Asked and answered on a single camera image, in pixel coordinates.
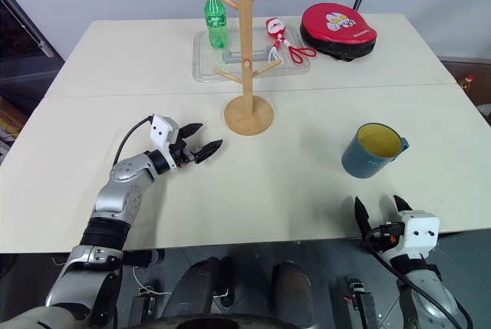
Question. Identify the yellow bottle with red cap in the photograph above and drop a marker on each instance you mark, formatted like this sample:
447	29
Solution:
466	84

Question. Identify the wooden mug tree stand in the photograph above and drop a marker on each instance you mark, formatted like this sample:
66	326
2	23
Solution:
245	37

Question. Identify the colourful paper stack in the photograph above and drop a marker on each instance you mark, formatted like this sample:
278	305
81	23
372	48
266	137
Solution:
9	126

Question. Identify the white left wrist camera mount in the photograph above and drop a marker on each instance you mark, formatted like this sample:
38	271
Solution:
161	129

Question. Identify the round red black pad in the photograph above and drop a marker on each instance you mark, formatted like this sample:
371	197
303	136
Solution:
333	26

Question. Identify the dark rounded shape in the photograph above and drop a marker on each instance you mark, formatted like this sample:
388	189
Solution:
293	294
192	290

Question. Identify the green plastic bottle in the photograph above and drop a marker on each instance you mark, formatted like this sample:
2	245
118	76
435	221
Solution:
216	26

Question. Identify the clear plastic tray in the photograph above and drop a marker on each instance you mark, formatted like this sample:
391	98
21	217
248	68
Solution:
207	68

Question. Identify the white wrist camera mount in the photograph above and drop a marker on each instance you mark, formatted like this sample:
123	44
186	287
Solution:
161	129
420	233

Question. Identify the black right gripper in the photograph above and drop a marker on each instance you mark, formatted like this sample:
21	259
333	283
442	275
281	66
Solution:
385	236

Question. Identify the blue mug yellow inside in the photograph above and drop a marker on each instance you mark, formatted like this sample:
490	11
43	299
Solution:
364	160

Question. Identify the dark cabinet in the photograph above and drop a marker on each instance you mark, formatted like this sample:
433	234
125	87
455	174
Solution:
19	56

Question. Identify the dark furniture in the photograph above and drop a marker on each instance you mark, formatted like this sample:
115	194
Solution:
479	87

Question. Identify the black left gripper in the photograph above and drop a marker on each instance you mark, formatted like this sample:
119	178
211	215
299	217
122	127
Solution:
181	151

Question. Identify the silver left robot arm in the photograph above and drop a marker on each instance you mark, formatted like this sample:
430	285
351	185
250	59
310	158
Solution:
115	198

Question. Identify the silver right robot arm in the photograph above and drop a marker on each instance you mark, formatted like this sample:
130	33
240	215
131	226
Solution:
426	287

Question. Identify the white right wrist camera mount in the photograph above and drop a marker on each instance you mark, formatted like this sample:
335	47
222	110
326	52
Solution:
420	233

